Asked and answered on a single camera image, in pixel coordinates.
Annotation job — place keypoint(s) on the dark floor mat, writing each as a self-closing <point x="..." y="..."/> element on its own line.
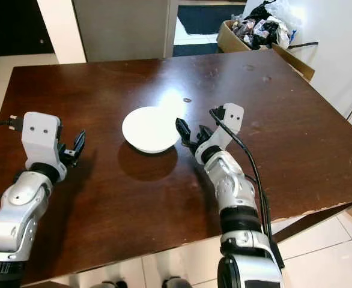
<point x="206" y="18"/>

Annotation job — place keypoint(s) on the white round bowl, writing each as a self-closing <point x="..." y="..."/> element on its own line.
<point x="149" y="131"/>

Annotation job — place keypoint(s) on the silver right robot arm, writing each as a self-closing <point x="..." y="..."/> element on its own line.
<point x="233" y="192"/>

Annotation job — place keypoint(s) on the grey right robot foot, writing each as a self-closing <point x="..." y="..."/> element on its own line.
<point x="179" y="282"/>

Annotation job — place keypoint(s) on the black door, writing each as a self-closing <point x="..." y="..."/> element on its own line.
<point x="14" y="27"/>

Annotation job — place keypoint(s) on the white plastic bag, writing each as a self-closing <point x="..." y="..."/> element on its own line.
<point x="287" y="13"/>

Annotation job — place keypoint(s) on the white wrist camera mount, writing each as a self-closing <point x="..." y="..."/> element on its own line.
<point x="229" y="123"/>
<point x="39" y="135"/>

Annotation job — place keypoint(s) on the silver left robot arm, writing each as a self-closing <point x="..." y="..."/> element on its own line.
<point x="14" y="222"/>

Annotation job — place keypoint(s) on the brown cardboard rubbish box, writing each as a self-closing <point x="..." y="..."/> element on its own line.
<point x="227" y="39"/>

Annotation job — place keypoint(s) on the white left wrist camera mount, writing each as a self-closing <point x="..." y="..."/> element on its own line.
<point x="39" y="135"/>

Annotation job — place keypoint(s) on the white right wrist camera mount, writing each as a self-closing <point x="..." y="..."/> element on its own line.
<point x="229" y="123"/>

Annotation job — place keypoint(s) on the black rod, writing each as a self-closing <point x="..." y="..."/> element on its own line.
<point x="305" y="45"/>

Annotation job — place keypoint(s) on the grey door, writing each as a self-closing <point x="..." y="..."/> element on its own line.
<point x="122" y="30"/>

